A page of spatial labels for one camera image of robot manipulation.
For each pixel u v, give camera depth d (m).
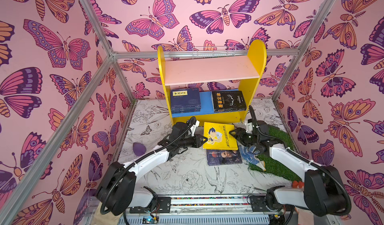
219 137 0.82
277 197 0.62
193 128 0.75
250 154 0.84
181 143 0.69
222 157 0.89
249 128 0.79
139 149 0.93
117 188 0.42
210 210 0.73
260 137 0.67
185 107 0.90
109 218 0.70
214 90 1.17
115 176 0.44
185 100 0.94
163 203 0.73
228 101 0.97
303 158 0.49
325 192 0.41
